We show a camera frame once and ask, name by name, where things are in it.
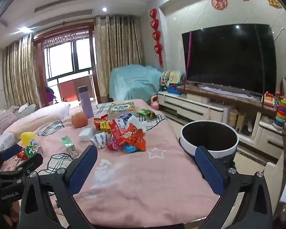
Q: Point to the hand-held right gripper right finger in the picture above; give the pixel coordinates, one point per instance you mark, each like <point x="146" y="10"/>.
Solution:
<point x="209" y="171"/>

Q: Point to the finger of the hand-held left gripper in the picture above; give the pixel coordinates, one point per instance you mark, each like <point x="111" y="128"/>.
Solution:
<point x="29" y="162"/>
<point x="7" y="153"/>

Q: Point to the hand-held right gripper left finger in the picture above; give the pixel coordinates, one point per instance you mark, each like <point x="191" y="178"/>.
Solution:
<point x="83" y="169"/>

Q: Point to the white bin with black liner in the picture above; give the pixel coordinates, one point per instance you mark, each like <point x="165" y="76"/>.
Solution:
<point x="209" y="136"/>

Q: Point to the large red orange snack packet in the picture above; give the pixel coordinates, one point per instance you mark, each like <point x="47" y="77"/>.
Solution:
<point x="130" y="136"/>

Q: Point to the small red wrapper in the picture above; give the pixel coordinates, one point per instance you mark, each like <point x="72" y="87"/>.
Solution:
<point x="21" y="153"/>

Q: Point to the green white crumpled wrapper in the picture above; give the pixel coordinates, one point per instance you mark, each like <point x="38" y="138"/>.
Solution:
<point x="33" y="149"/>

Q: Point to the green silver small packet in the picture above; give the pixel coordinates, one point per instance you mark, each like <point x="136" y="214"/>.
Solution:
<point x="69" y="146"/>

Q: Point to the grey striped pillow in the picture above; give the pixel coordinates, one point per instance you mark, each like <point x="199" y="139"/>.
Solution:
<point x="3" y="122"/>

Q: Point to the crumpled white blue wrapper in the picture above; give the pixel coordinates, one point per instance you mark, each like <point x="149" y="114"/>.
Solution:
<point x="99" y="141"/>

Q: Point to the white tissue pack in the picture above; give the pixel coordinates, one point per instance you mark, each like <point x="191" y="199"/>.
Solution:
<point x="87" y="134"/>

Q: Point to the yellow snack packet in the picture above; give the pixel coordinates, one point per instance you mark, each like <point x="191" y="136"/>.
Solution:
<point x="105" y="127"/>

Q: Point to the orange round fruit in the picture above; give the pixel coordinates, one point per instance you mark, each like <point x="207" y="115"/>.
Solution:
<point x="79" y="120"/>

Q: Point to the white pillow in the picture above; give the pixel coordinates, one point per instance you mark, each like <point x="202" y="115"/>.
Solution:
<point x="45" y="114"/>

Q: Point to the pink blanket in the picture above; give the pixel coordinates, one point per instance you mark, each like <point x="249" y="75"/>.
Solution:
<point x="138" y="179"/>

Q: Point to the yellow round container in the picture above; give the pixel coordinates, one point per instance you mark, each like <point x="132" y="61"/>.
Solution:
<point x="233" y="116"/>

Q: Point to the white side cabinet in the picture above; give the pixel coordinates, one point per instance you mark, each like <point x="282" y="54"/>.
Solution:
<point x="273" y="174"/>

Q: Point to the white television cabinet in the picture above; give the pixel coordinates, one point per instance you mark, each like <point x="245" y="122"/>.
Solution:
<point x="195" y="107"/>

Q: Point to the purple bottle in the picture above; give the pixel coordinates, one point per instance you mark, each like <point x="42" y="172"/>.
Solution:
<point x="85" y="102"/>

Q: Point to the white plastic bag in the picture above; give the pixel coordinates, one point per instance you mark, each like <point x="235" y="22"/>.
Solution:
<point x="138" y="124"/>

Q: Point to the purple cloth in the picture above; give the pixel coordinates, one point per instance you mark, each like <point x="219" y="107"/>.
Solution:
<point x="50" y="93"/>

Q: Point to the green cover book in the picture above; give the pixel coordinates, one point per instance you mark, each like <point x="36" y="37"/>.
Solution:
<point x="121" y="107"/>

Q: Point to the beige curtain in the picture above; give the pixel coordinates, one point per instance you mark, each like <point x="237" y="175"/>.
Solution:
<point x="116" y="52"/>
<point x="20" y="71"/>

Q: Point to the green snack packet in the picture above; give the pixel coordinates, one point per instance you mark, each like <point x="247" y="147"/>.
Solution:
<point x="145" y="113"/>

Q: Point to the pink kettlebell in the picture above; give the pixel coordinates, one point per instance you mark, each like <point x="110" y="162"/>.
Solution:
<point x="155" y="103"/>

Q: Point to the blue yellow activity toy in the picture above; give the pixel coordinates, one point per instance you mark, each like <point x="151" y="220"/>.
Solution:
<point x="176" y="83"/>

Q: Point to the teal cloth cover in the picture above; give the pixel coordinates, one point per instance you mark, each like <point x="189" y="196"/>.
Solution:
<point x="133" y="81"/>

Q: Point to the colourful bead wheel toy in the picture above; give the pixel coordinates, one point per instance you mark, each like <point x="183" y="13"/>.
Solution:
<point x="165" y="80"/>

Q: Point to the black flat television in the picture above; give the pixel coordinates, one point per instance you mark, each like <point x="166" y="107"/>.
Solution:
<point x="228" y="57"/>

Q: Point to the red hanging decoration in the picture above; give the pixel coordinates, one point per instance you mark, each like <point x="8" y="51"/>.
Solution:
<point x="156" y="35"/>

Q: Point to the brown frame balcony window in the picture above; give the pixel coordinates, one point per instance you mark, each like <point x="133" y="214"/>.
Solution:
<point x="66" y="59"/>

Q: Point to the round red wall decal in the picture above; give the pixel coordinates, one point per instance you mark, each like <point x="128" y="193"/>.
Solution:
<point x="219" y="2"/>

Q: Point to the red gold wall decal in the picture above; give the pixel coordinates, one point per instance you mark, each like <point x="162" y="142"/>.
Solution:
<point x="273" y="0"/>

